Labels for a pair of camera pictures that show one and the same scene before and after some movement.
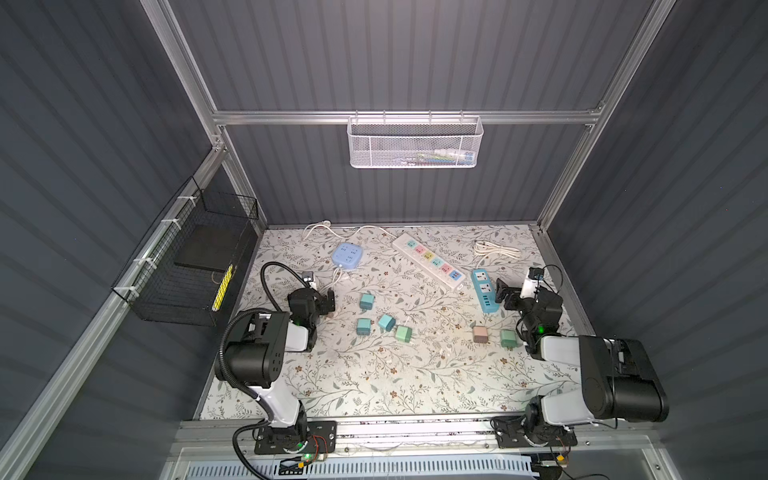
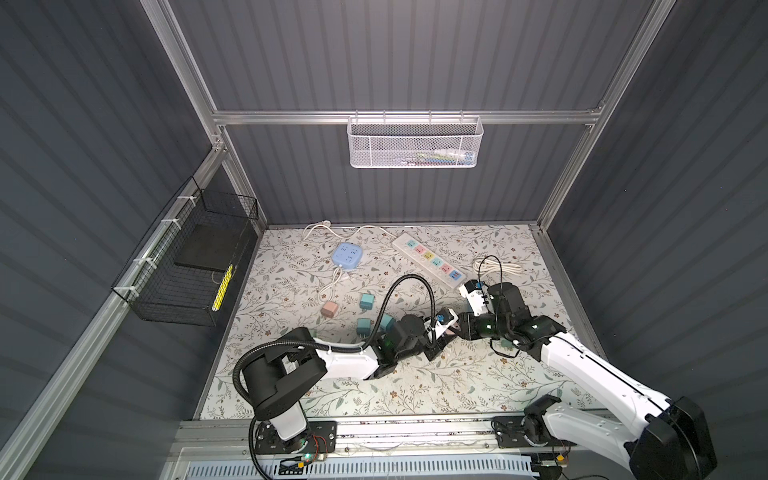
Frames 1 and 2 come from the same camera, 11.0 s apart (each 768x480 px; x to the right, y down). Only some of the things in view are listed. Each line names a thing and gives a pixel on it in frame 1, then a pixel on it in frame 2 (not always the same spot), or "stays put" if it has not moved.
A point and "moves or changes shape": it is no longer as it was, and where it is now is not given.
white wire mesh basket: x=415 y=141 stays put
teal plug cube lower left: x=363 y=327 stays put
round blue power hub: x=348 y=256 stays put
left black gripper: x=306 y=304 -> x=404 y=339
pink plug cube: x=480 y=334 moves or changes shape
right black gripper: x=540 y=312 -> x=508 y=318
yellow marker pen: x=222 y=288 stays put
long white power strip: x=430 y=262 stays put
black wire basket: x=179 y=270 stays put
